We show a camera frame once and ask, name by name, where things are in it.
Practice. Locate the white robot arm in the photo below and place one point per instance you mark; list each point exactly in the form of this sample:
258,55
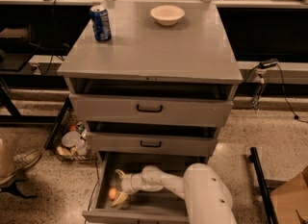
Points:
208,200

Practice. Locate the grey middle drawer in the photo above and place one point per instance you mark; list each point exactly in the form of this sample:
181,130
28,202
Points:
161,145

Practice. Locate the orange fruit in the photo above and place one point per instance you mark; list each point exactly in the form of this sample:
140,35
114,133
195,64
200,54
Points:
113,193

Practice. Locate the black metal frame bar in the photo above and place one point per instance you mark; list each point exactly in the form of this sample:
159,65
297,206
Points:
269,209

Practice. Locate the grey drawer cabinet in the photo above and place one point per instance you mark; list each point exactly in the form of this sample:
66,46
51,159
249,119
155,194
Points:
192,59

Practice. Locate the blue soda can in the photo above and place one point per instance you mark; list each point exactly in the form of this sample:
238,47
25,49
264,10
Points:
100,23

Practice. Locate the white bowl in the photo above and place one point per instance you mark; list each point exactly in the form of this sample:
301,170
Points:
167,15

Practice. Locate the grey bottom drawer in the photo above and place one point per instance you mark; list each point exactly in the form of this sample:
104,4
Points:
160,207

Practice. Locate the wire basket with items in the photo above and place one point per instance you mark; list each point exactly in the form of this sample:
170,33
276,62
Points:
74,146

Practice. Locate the grey sneaker shoe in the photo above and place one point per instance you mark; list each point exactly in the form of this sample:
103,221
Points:
12,165

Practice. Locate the grey top drawer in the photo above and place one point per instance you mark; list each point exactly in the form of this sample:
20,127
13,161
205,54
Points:
150,110

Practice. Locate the cardboard box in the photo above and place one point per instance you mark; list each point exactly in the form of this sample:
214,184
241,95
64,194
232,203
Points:
290,201

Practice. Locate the grey drawer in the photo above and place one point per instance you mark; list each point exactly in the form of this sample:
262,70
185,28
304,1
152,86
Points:
161,145
150,110
160,207

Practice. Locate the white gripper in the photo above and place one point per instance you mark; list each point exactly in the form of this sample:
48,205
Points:
129,183

